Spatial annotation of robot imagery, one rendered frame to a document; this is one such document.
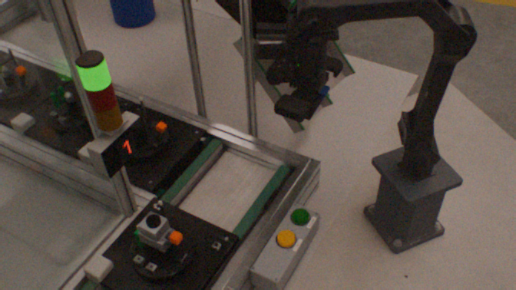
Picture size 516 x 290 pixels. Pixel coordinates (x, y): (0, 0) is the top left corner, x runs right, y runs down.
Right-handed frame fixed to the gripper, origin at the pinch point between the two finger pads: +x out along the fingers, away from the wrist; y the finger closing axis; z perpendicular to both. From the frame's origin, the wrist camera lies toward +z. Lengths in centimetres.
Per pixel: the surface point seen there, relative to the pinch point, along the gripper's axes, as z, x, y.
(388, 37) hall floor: 45, 124, -211
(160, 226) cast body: 17.7, 16.7, 30.0
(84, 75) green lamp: 30.9, -14.4, 26.3
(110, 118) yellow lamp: 29.2, -3.9, 25.0
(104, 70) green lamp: 28.9, -14.4, 23.6
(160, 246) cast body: 16.9, 20.6, 32.0
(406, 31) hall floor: 37, 124, -222
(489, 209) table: -39, 39, -27
